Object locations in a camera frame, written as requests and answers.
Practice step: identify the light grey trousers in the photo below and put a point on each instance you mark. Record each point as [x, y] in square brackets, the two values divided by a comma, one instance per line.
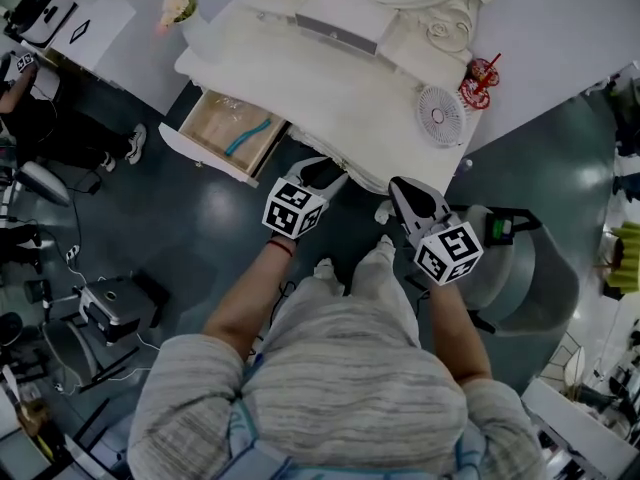
[375, 278]

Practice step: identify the yellow green folded cloth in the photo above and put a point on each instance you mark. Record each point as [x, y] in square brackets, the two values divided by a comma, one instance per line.
[625, 258]

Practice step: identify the grey curved seat shell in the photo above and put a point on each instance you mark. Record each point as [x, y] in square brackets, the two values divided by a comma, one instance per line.
[42, 183]

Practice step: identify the white side table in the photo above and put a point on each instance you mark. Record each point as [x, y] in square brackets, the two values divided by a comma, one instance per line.
[107, 23]

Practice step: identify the small white desk fan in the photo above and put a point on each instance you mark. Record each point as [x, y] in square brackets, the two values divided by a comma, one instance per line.
[440, 115]

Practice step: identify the white vase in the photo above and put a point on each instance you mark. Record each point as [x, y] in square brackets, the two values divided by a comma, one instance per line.
[196, 35]

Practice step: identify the black device with green screen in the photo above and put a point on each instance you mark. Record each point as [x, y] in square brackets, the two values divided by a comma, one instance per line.
[502, 228]

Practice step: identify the grey round stool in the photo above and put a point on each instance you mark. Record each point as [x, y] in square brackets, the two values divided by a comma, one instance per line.
[530, 288]

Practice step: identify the red paper pinwheel decoration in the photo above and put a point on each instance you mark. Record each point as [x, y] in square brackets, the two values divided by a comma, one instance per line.
[479, 85]

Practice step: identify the white and black printer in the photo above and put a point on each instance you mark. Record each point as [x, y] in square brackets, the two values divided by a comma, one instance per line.
[45, 15]

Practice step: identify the red wrist band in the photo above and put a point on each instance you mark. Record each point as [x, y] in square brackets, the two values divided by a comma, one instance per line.
[281, 247]

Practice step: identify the black frame chair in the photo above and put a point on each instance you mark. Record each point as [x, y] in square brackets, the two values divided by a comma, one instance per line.
[75, 353]

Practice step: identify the white dressing table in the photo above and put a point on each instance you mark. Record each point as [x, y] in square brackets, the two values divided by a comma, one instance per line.
[345, 103]

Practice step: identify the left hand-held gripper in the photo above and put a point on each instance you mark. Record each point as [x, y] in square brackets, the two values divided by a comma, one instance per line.
[295, 208]

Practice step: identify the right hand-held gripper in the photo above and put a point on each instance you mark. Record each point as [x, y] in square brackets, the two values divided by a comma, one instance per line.
[450, 253]

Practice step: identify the grey box appliance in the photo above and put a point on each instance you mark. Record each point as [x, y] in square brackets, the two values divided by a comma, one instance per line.
[117, 308]

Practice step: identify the pink flower bouquet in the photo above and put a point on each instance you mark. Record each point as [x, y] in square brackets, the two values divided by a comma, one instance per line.
[177, 3]

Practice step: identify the grey striped sweater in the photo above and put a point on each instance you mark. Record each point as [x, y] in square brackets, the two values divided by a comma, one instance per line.
[340, 393]

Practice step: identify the person's right forearm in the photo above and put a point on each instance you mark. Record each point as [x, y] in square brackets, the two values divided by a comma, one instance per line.
[457, 333]

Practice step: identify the clear plastic bag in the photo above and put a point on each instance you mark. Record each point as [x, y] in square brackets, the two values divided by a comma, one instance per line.
[231, 108]

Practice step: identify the person's left forearm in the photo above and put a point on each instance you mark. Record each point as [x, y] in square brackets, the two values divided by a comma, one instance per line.
[250, 293]

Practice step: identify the teal bendy hair roller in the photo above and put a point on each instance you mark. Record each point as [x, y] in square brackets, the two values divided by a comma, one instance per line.
[246, 139]

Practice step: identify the white low table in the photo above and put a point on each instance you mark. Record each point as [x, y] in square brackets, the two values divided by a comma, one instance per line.
[575, 418]

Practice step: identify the small white tabletop drawer box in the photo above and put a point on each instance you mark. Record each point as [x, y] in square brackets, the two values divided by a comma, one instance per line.
[340, 28]

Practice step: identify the white wooden drawer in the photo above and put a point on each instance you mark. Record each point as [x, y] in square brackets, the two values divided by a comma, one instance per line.
[227, 135]

